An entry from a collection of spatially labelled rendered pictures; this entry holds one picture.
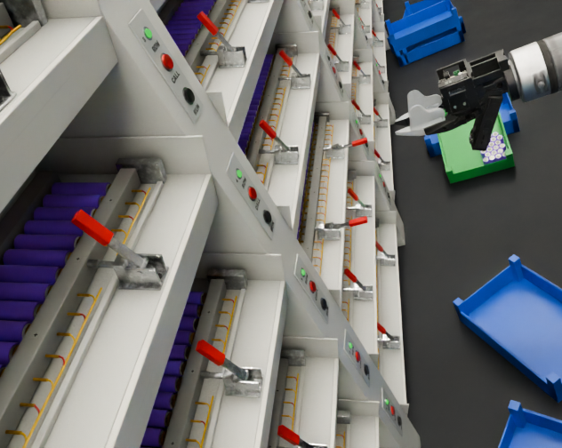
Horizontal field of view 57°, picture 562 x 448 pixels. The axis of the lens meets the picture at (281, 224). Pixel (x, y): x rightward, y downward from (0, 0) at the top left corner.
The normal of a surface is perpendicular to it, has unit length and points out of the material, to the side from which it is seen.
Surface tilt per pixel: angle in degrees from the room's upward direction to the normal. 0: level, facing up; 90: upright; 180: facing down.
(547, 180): 0
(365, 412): 90
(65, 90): 111
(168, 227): 20
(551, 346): 0
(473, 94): 90
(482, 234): 0
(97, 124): 90
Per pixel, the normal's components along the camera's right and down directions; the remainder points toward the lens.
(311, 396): -0.10, -0.73
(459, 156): -0.45, -0.39
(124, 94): -0.12, 0.68
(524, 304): -0.43, -0.69
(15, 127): 0.99, 0.01
